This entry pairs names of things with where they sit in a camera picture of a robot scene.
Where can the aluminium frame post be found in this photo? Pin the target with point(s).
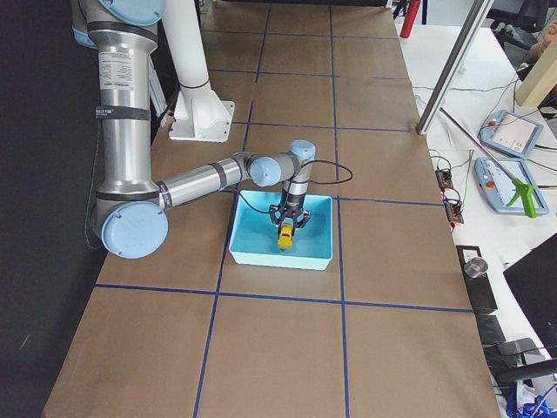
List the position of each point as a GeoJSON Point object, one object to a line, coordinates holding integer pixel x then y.
{"type": "Point", "coordinates": [463, 43]}

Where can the near teach pendant tablet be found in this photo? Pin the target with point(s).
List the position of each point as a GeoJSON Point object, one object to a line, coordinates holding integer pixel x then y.
{"type": "Point", "coordinates": [498, 189]}

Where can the metal cup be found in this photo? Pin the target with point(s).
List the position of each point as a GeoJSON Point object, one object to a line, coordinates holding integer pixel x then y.
{"type": "Point", "coordinates": [475, 267]}

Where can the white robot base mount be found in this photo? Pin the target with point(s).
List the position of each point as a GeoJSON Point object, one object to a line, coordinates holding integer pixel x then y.
{"type": "Point", "coordinates": [199, 115]}

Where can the red cylinder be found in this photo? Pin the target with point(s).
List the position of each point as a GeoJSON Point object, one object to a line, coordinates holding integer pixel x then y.
{"type": "Point", "coordinates": [412, 9]}

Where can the teach pendant tablet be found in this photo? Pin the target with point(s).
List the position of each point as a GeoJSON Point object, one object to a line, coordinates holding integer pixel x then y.
{"type": "Point", "coordinates": [498, 189]}
{"type": "Point", "coordinates": [510, 134]}

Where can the wooden board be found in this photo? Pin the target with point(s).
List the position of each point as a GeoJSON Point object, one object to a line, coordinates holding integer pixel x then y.
{"type": "Point", "coordinates": [540, 80]}

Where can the turquoise plastic bin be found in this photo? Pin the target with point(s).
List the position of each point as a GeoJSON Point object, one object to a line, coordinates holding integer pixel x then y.
{"type": "Point", "coordinates": [257, 241]}

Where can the black monitor corner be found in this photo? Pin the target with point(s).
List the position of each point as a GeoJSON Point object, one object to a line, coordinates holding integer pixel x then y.
{"type": "Point", "coordinates": [532, 281]}

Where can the yellow beetle toy car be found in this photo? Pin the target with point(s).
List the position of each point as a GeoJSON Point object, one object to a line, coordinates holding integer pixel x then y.
{"type": "Point", "coordinates": [285, 239]}

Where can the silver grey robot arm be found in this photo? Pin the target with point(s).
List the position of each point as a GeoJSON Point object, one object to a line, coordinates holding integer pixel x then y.
{"type": "Point", "coordinates": [130, 212]}

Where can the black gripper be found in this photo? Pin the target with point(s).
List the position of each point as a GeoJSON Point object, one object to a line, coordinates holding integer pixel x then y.
{"type": "Point", "coordinates": [292, 205]}

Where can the far teach pendant tablet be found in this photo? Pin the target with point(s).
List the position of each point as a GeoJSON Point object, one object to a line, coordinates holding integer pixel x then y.
{"type": "Point", "coordinates": [510, 134]}

